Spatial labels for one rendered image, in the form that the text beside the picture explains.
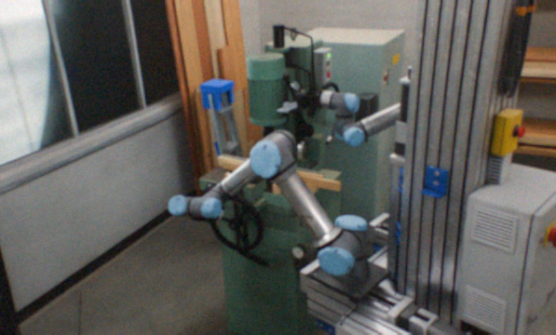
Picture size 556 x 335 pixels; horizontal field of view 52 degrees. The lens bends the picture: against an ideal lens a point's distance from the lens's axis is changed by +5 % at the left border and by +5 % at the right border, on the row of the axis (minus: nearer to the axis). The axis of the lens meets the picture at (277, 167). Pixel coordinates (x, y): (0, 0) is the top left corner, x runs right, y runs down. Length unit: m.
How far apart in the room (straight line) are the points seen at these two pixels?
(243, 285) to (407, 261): 1.07
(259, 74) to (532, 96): 2.68
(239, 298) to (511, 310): 1.49
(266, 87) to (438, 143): 0.92
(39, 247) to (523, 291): 2.56
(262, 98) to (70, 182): 1.48
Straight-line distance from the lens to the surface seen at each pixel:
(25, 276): 3.49
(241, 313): 3.05
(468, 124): 1.82
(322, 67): 2.72
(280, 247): 2.68
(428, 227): 2.02
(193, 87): 4.05
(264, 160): 1.81
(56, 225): 3.53
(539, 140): 4.25
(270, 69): 2.46
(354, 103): 2.28
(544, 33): 4.56
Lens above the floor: 2.03
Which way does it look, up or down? 23 degrees down
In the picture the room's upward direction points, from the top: 2 degrees counter-clockwise
